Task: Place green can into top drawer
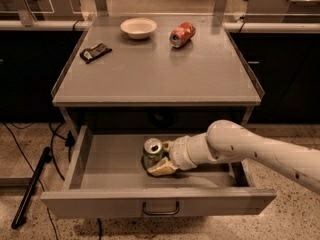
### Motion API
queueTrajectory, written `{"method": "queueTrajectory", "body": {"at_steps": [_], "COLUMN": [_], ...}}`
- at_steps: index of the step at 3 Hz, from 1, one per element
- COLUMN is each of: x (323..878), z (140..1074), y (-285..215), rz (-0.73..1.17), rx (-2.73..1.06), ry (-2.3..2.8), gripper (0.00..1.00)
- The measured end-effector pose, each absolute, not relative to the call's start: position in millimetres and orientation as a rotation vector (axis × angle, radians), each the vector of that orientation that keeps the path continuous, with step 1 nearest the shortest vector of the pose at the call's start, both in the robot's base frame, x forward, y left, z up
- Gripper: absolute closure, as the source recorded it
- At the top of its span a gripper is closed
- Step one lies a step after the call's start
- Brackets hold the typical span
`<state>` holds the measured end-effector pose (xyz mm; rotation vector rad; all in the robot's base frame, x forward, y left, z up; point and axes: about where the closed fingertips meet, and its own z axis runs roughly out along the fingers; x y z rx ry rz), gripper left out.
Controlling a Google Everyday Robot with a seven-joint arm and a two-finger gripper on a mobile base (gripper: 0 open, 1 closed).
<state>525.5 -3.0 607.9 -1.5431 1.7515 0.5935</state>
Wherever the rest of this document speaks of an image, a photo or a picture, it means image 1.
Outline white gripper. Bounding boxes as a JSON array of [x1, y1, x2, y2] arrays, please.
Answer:
[[147, 136, 196, 177]]

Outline green soda can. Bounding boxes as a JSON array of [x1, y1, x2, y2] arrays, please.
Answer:
[[142, 138, 164, 169]]

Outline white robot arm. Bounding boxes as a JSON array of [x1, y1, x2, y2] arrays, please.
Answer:
[[143, 120, 320, 194]]

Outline open grey top drawer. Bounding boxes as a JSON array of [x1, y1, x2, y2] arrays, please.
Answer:
[[41, 126, 276, 218]]

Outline orange soda can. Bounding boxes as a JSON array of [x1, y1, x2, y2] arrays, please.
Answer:
[[169, 22, 196, 48]]

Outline grey cabinet table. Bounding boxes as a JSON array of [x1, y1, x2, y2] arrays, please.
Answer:
[[53, 15, 264, 134]]

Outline black rod on floor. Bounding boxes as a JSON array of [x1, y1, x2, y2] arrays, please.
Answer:
[[11, 147, 51, 229]]

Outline dark snack bag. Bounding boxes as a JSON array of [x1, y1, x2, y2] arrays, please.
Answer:
[[80, 43, 112, 64]]

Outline white paper bowl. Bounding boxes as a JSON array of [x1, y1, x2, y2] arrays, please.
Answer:
[[120, 18, 157, 40]]

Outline metal drawer handle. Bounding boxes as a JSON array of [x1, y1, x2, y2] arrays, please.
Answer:
[[142, 201, 180, 216]]

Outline white horizontal rail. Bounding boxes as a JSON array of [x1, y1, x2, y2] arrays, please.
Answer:
[[0, 19, 320, 34]]

